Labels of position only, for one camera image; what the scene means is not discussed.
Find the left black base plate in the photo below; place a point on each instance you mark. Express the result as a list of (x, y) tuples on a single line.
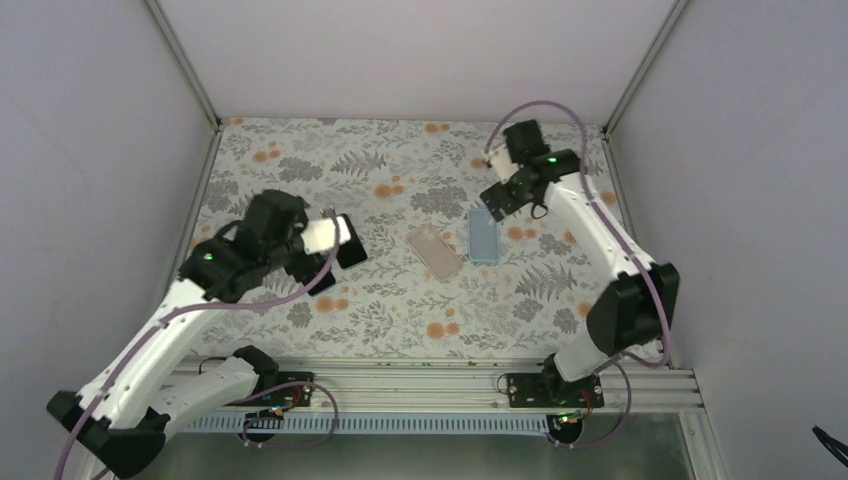
[(290, 391)]

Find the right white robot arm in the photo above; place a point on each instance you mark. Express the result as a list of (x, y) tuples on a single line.
[(637, 296)]

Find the aluminium corner post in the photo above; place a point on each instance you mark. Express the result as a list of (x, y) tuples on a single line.
[(668, 26), (188, 72)]

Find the aluminium mounting rail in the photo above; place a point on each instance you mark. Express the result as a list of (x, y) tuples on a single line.
[(371, 385)]

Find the light blue phone case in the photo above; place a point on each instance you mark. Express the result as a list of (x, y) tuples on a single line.
[(483, 237)]

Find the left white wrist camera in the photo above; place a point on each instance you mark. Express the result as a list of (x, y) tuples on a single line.
[(321, 235)]

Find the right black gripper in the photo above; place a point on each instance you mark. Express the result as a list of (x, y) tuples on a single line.
[(508, 202)]

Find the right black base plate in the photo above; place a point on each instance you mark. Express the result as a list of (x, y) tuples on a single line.
[(542, 390)]

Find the slotted grey cable duct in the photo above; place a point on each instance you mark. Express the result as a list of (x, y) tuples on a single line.
[(416, 424)]

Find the black object at edge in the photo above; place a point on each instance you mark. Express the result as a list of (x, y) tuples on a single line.
[(834, 446)]

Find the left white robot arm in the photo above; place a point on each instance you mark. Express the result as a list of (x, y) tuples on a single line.
[(126, 414)]

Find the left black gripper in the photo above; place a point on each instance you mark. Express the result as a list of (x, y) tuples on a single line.
[(306, 269)]

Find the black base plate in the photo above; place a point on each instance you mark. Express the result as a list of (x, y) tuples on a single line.
[(290, 391), (542, 390)]

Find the floral patterned table mat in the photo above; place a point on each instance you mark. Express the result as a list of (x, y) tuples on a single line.
[(391, 177)]

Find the green phone black screen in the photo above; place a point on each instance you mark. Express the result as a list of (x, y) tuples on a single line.
[(352, 252)]

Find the right aluminium corner post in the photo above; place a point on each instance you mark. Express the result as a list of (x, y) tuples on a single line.
[(668, 26)]

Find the left aluminium corner post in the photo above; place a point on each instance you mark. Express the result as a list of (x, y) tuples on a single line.
[(188, 72)]

